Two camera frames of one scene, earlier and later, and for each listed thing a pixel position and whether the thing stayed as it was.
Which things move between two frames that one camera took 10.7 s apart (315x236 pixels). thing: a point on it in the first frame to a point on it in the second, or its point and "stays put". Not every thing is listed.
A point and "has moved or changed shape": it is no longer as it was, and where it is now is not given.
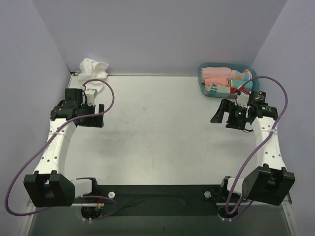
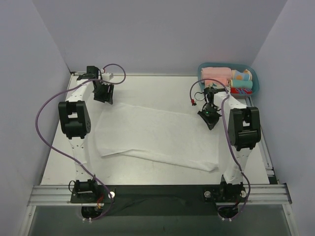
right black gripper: (230, 115) to (209, 117)
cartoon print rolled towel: (236, 75) stays put
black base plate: (160, 200) stays put
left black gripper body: (99, 115) to (103, 93)
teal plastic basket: (233, 66) stays put
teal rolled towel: (236, 83) stays put
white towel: (90, 69) has moved or changed shape
